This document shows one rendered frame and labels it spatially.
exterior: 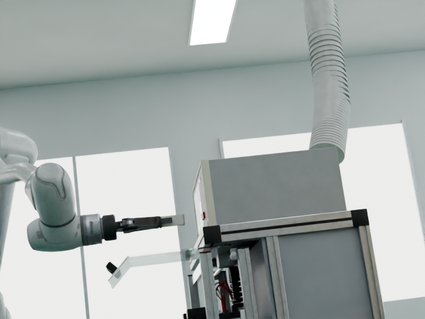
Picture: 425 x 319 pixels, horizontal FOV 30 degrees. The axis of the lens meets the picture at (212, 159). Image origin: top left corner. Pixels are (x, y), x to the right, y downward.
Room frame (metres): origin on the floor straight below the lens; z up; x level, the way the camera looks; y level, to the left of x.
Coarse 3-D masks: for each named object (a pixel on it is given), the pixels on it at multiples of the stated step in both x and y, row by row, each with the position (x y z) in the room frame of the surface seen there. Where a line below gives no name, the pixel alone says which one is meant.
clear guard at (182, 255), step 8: (192, 248) 2.05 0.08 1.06; (200, 248) 2.06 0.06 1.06; (208, 248) 2.06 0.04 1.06; (216, 248) 2.08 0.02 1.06; (224, 248) 2.11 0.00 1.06; (128, 256) 2.04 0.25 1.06; (136, 256) 2.04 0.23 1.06; (144, 256) 2.06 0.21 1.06; (152, 256) 2.08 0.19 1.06; (160, 256) 2.10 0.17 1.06; (168, 256) 2.13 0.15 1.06; (176, 256) 2.15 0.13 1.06; (184, 256) 2.18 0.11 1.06; (192, 256) 2.20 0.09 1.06; (216, 256) 2.28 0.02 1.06; (128, 264) 2.16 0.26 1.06; (136, 264) 2.21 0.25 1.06; (144, 264) 2.24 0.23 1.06; (152, 264) 2.27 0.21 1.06; (120, 272) 2.12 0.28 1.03; (112, 280) 2.08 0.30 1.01; (112, 288) 2.26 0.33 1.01
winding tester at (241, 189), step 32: (224, 160) 2.16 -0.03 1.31; (256, 160) 2.17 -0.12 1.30; (288, 160) 2.18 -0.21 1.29; (320, 160) 2.19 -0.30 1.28; (192, 192) 2.58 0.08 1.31; (224, 192) 2.16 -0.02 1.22; (256, 192) 2.17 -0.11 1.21; (288, 192) 2.18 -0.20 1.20; (320, 192) 2.19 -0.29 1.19; (224, 224) 2.16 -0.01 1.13
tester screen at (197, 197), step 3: (198, 186) 2.35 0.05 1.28; (198, 189) 2.37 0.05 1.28; (195, 192) 2.47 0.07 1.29; (198, 192) 2.38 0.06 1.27; (195, 195) 2.48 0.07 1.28; (198, 195) 2.39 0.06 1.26; (195, 198) 2.50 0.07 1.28; (198, 198) 2.41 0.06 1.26; (195, 201) 2.51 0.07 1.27; (198, 201) 2.42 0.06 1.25; (195, 204) 2.53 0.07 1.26; (198, 204) 2.43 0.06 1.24; (195, 207) 2.54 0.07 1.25; (198, 207) 2.44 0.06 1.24; (201, 207) 2.33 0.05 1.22; (195, 210) 2.56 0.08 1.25; (198, 210) 2.46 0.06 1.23; (198, 213) 2.47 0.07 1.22; (201, 213) 2.36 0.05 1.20; (198, 216) 2.49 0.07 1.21; (201, 216) 2.37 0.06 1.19; (198, 219) 2.50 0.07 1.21; (198, 222) 2.52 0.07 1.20; (198, 228) 2.55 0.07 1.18; (198, 231) 2.56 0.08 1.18
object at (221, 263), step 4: (220, 256) 2.24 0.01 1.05; (224, 256) 2.24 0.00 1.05; (216, 260) 2.30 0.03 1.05; (220, 260) 2.24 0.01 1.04; (224, 260) 2.24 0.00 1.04; (232, 260) 2.25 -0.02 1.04; (220, 264) 2.24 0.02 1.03; (224, 264) 2.24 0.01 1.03; (228, 264) 2.25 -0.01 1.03; (232, 264) 2.25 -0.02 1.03; (220, 268) 2.30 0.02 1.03
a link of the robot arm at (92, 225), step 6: (84, 216) 2.23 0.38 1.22; (90, 216) 2.23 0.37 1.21; (96, 216) 2.23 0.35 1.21; (84, 222) 2.22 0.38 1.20; (90, 222) 2.22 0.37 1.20; (96, 222) 2.23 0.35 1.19; (84, 228) 2.22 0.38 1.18; (90, 228) 2.22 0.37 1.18; (96, 228) 2.23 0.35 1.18; (102, 228) 2.24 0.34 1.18; (84, 234) 2.22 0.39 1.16; (90, 234) 2.22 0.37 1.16; (96, 234) 2.23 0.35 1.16; (102, 234) 2.24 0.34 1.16; (84, 240) 2.23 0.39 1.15; (90, 240) 2.24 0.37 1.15; (96, 240) 2.24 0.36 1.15
